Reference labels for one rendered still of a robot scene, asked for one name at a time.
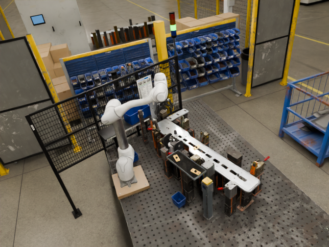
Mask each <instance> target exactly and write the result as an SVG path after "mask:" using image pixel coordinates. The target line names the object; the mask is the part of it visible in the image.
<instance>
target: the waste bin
mask: <svg viewBox="0 0 329 247"><path fill-rule="evenodd" d="M249 49H250V47H247V48H243V49H242V50H241V56H240V57H241V83H242V84H244V85H247V74H248V62H249Z"/></svg>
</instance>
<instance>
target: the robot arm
mask: <svg viewBox="0 0 329 247"><path fill-rule="evenodd" d="M154 86H155V87H154V88H153V89H152V90H151V91H150V94H149V96H147V97H146V98H144V99H137V100H132V101H129V102H126V103H124V104H121V103H120V101H119V100H118V99H112V100H110V101H109V102H108V103H107V105H106V108H105V112H104V115H103V116H102V118H101V121H102V123H103V124H106V125H107V124H112V123H113V127H114V130H115V134H116V137H117V141H118V145H119V147H118V157H119V159H118V161H117V163H116V169H117V173H118V178H119V181H120V187H121V188H123V187H125V186H128V187H129V188H130V187H131V184H133V183H137V182H138V181H137V180H136V177H135V174H134V171H133V161H134V149H133V148H132V146H131V145H130V144H128V141H127V137H126V133H125V129H124V126H123V122H122V118H121V117H122V116H123V115H124V114H125V113H126V112H127V111H128V110H129V109H131V108H133V107H137V106H142V105H147V104H150V103H152V102H159V104H156V110H155V115H157V117H158V120H159V121H161V118H160V114H159V113H160V111H161V109H162V107H164V106H166V105H168V106H169V110H170V114H171V115H173V114H172V110H173V109H172V108H173V106H174V105H173V103H172V102H171V100H170V99H169V98H167V95H168V89H167V80H166V76H165V74H164V73H157V74H155V77H154ZM168 101H169V103H170V104H171V105H169V104H168V103H167V102H168Z"/></svg>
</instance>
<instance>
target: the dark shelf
mask: <svg viewBox="0 0 329 247"><path fill-rule="evenodd" d="M163 109H164V110H165V111H167V110H168V108H167V107H165V106H164V107H162V109H161V110H163ZM149 116H150V117H151V115H149ZM149 116H147V117H146V118H144V122H145V121H147V120H149ZM122 122H123V126H124V129H125V132H126V131H128V130H130V129H132V128H134V127H136V126H138V125H140V124H141V123H140V121H139V122H137V123H135V124H134V125H130V124H129V123H127V122H126V121H125V120H124V119H123V120H122ZM97 133H98V135H99V136H100V137H101V138H102V139H103V140H104V141H105V142H107V141H108V140H110V139H112V138H114V137H116V134H115V130H114V127H113V125H110V126H108V127H106V128H104V129H102V130H100V131H98V132H97Z"/></svg>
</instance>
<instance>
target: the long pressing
mask: <svg viewBox="0 0 329 247"><path fill-rule="evenodd" d="M158 126H159V129H160V130H161V131H160V133H161V134H163V135H165V134H168V133H171V134H172V135H173V136H174V137H175V138H177V139H179V140H182V141H183V144H185V145H186V146H187V147H189V153H191V154H192V155H195V154H198V155H199V156H201V158H202V157H203V158H204V159H205V162H206V161H208V160H210V161H212V162H213V163H215V171H216V172H217V173H219V174H220V175H222V176H223V177H224V178H226V179H227V180H229V181H231V180H232V181H233V182H235V183H236V184H237V187H238V188H240V189H241V190H243V191H244V192H246V193H250V192H252V191H253V190H254V189H255V188H256V187H257V186H258V185H260V180H259V179H257V178H256V177H254V176H253V175H251V174H249V173H248V172H246V171H245V170H243V169H242V168H240V167H239V166H237V165H236V164H234V163H232V162H231V161H229V160H228V159H226V158H225V157H223V156H221V155H220V154H218V153H217V152H215V151H214V150H212V149H210V148H209V147H207V146H206V145H204V144H203V143H201V142H199V141H198V140H196V139H195V138H193V137H191V136H190V134H189V133H188V132H187V131H185V130H184V129H182V128H181V127H179V126H178V125H176V124H175V123H173V122H171V121H170V120H168V119H164V120H162V121H160V122H158ZM168 128H169V129H168ZM174 130H176V131H177V134H174ZM179 135H180V136H182V138H179V137H178V136H179ZM183 139H186V140H187V141H186V142H185V141H184V140H183ZM189 142H191V143H192V144H194V145H195V146H197V145H199V146H200V147H199V149H201V150H202V151H204V152H205V154H203V153H201V152H200V151H199V150H197V149H196V150H193V149H192V148H194V147H193V146H191V145H190V144H188V143H189ZM206 154H208V155H210V156H211V157H212V158H209V157H207V156H206ZM213 159H216V160H217V161H219V162H220V163H216V162H215V161H213ZM222 164H223V165H225V166H226V167H228V169H225V168H224V167H222V166H221V165H222ZM230 170H232V171H234V172H235V173H237V174H239V175H240V176H241V177H243V178H245V179H246V180H247V181H245V182H244V181H243V180H241V179H240V178H239V177H240V176H237V175H234V174H232V173H231V172H230Z"/></svg>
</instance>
